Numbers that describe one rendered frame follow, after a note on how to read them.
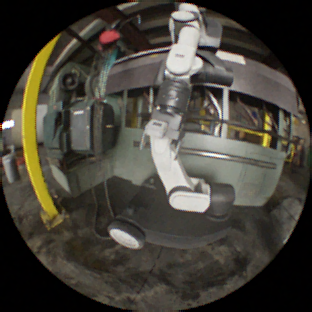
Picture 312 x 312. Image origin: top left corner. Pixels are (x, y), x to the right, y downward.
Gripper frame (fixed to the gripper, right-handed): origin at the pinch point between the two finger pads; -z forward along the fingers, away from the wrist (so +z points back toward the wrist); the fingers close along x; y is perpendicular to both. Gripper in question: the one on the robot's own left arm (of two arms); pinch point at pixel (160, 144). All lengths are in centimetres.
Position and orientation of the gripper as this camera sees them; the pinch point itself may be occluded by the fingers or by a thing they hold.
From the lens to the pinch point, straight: 31.3
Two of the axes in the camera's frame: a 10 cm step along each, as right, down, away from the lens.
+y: -2.6, 2.4, -9.3
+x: -9.3, -3.2, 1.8
